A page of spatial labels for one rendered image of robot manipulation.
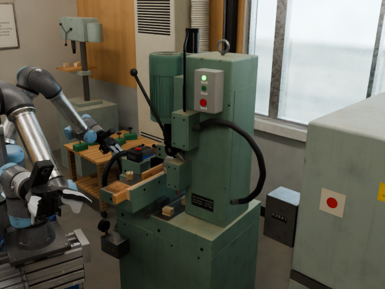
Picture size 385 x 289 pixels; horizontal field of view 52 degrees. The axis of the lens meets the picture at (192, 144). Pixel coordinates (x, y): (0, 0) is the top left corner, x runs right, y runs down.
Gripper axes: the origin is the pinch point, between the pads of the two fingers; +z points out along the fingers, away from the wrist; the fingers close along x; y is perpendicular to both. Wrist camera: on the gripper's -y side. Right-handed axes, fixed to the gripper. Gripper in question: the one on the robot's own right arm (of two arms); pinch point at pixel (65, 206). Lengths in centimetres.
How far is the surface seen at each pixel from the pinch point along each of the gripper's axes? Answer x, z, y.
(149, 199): -66, -44, 28
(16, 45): -133, -353, -23
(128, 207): -55, -45, 30
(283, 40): -216, -78, -53
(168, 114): -74, -45, -11
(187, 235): -69, -20, 37
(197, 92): -65, -20, -25
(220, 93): -70, -13, -25
